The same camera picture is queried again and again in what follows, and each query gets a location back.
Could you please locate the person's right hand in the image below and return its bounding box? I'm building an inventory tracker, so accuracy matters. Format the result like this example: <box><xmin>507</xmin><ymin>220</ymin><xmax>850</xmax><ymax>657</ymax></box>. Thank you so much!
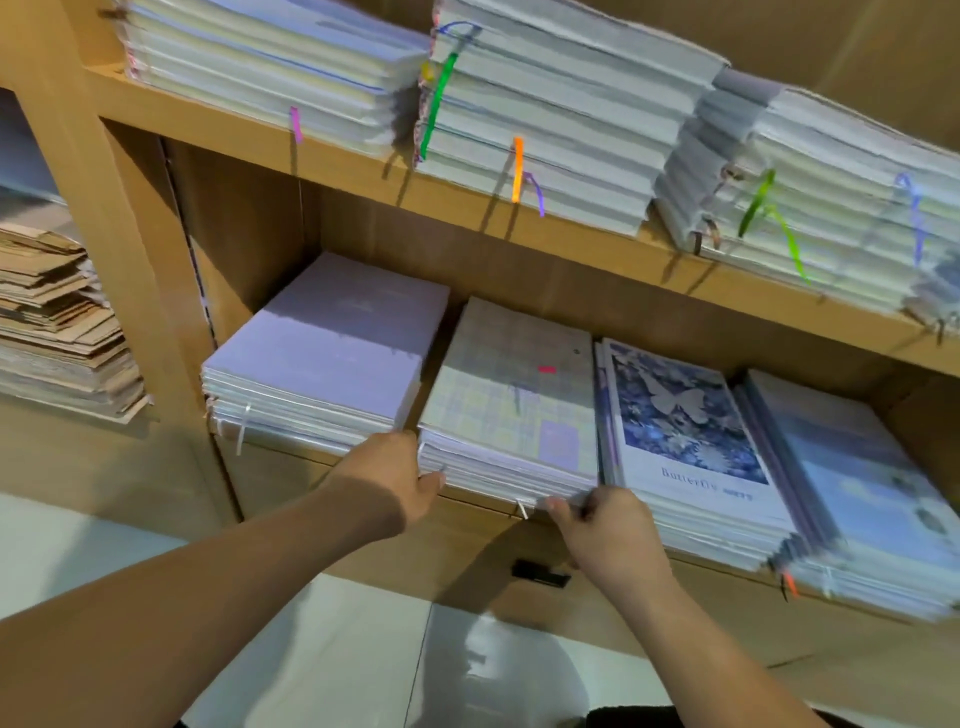
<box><xmin>543</xmin><ymin>484</ymin><xmax>677</xmax><ymax>605</ymax></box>

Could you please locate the person's left hand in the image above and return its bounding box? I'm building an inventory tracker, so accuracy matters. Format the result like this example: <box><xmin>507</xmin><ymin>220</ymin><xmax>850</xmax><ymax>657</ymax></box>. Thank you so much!
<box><xmin>318</xmin><ymin>430</ymin><xmax>447</xmax><ymax>539</ymax></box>

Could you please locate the blue butterfly cover notebook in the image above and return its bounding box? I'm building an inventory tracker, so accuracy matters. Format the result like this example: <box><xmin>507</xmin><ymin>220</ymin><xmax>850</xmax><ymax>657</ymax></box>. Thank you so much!
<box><xmin>594</xmin><ymin>337</ymin><xmax>804</xmax><ymax>572</ymax></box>

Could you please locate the large plain lilac notebook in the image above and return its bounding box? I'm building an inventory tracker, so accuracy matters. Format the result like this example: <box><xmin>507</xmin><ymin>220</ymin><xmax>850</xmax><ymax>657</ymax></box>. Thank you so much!
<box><xmin>201</xmin><ymin>250</ymin><xmax>452</xmax><ymax>456</ymax></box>

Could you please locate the pastel grid pattern notebook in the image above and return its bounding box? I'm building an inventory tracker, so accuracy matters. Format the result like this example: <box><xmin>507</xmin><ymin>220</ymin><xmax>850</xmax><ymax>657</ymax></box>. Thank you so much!
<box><xmin>417</xmin><ymin>295</ymin><xmax>602</xmax><ymax>512</ymax></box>

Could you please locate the sky cloud cover notebook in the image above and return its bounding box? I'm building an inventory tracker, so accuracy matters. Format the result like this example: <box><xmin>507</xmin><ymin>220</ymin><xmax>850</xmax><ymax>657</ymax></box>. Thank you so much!
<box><xmin>735</xmin><ymin>369</ymin><xmax>960</xmax><ymax>624</ymax></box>

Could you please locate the wooden shelf unit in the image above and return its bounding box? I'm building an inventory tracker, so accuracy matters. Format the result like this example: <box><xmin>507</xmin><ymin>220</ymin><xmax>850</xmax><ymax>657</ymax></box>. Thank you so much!
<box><xmin>0</xmin><ymin>0</ymin><xmax>960</xmax><ymax>728</ymax></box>

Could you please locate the stack of sky photo notebooks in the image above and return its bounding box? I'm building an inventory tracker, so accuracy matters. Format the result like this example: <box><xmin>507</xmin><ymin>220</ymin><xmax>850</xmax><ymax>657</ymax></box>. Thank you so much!
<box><xmin>652</xmin><ymin>67</ymin><xmax>960</xmax><ymax>324</ymax></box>

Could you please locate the stack of sage cover notebooks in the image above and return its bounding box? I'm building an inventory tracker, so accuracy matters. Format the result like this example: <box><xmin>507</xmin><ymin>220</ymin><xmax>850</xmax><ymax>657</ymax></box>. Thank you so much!
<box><xmin>412</xmin><ymin>0</ymin><xmax>729</xmax><ymax>239</ymax></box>

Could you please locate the lilac cover notebook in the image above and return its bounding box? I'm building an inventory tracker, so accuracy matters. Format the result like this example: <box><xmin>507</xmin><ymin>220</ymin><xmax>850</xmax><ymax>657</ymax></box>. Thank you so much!
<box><xmin>117</xmin><ymin>0</ymin><xmax>434</xmax><ymax>156</ymax></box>

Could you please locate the person's left forearm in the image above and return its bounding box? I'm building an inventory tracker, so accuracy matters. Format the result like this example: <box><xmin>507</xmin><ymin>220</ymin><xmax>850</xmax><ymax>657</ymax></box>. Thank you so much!
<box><xmin>0</xmin><ymin>483</ymin><xmax>404</xmax><ymax>728</ymax></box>

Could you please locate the person's right forearm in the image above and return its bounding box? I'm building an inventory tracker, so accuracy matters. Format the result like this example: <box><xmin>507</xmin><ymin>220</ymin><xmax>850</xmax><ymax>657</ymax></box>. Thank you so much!
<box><xmin>607</xmin><ymin>577</ymin><xmax>827</xmax><ymax>728</ymax></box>

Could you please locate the person's black clothing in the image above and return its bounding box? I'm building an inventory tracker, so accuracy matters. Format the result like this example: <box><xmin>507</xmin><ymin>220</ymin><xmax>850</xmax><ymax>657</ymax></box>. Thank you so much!
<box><xmin>585</xmin><ymin>705</ymin><xmax>864</xmax><ymax>728</ymax></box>

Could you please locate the small black shelf clip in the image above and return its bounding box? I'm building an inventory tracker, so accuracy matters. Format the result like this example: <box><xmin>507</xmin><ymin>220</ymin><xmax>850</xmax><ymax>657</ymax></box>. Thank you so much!
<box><xmin>511</xmin><ymin>559</ymin><xmax>573</xmax><ymax>587</ymax></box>

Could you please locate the stack of flat wrapped packets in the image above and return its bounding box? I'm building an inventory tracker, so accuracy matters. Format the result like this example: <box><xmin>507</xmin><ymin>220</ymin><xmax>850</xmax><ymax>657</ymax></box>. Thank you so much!
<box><xmin>0</xmin><ymin>90</ymin><xmax>152</xmax><ymax>425</ymax></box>

